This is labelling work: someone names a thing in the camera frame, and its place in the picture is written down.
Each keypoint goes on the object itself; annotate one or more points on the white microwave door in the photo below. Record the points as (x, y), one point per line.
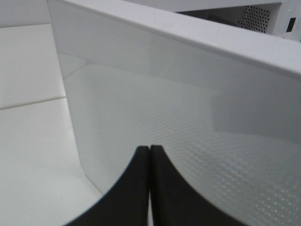
(223, 102)

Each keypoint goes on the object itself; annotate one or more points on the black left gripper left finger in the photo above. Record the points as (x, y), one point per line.
(126, 203)

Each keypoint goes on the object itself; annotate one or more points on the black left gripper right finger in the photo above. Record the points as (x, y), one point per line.
(174, 201)

